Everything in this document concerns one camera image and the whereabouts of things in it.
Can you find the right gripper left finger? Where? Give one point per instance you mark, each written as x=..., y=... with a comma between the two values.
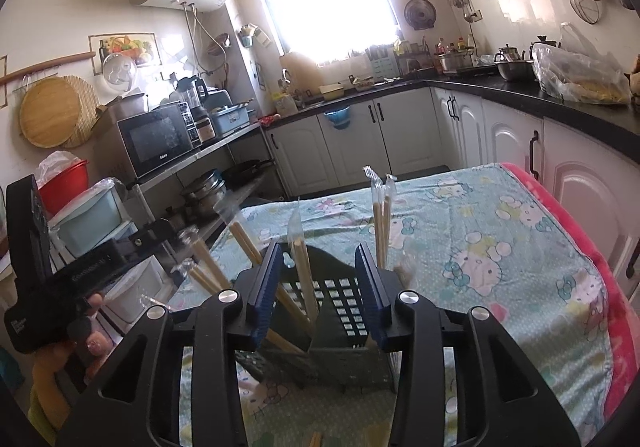
x=257, y=287

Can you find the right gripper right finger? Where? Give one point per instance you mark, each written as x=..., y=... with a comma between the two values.
x=377, y=304

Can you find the wooden chopstick pair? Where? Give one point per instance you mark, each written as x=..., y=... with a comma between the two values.
x=299, y=251

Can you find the chopsticks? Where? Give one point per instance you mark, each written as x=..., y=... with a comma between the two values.
x=229, y=210
x=214, y=280
x=316, y=440
x=390, y=191
x=377, y=197

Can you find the left hand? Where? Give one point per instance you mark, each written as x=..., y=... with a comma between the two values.
x=49, y=407

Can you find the dark green utensil basket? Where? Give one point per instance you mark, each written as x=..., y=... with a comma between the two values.
x=337, y=354

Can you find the plastic drawer unit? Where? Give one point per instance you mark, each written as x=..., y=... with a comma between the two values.
x=87, y=234

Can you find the red plastic basin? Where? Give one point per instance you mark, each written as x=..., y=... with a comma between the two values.
x=64, y=187

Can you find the stacked steel pots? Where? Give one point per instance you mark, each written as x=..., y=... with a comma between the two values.
x=204, y=193

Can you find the black microwave oven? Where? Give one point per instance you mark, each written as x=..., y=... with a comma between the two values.
x=153, y=139

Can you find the round bamboo tray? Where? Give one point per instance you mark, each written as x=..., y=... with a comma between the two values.
x=58, y=112

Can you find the black blender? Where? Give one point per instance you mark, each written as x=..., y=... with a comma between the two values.
x=193, y=91

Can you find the white lower cabinets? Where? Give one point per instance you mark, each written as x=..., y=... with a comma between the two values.
x=586, y=156

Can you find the steel pot on counter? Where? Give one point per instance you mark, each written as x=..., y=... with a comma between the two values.
x=512, y=66

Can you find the clear plastic food bag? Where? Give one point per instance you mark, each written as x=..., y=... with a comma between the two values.
x=574, y=71

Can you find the fruit wall picture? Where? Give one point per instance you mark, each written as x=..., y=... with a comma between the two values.
x=141, y=48

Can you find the wall ventilation fan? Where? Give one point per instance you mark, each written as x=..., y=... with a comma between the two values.
x=420, y=14

